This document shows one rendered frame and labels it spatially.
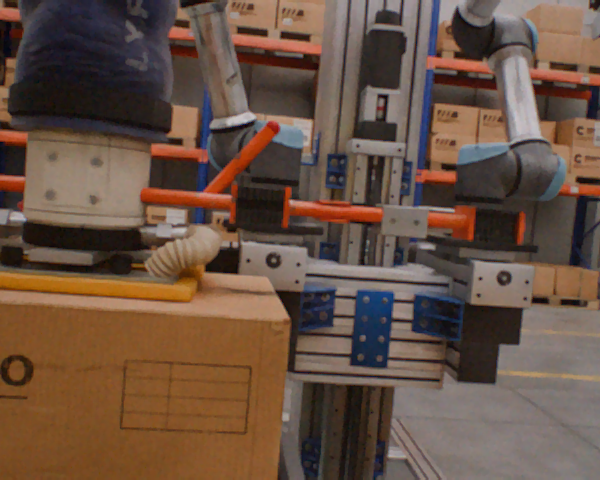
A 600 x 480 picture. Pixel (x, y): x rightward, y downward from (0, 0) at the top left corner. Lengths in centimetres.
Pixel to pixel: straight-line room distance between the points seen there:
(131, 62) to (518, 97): 112
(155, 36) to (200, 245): 30
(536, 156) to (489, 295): 40
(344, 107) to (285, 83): 789
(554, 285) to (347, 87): 771
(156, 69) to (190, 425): 47
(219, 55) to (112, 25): 68
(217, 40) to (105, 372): 96
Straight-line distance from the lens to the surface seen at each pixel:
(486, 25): 182
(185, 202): 95
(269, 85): 957
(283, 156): 149
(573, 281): 933
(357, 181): 161
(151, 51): 95
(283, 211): 94
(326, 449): 173
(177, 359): 80
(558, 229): 1061
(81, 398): 83
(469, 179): 160
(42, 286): 88
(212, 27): 158
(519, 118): 175
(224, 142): 160
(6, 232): 102
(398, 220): 98
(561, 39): 935
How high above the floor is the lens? 109
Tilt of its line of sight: 3 degrees down
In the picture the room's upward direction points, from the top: 5 degrees clockwise
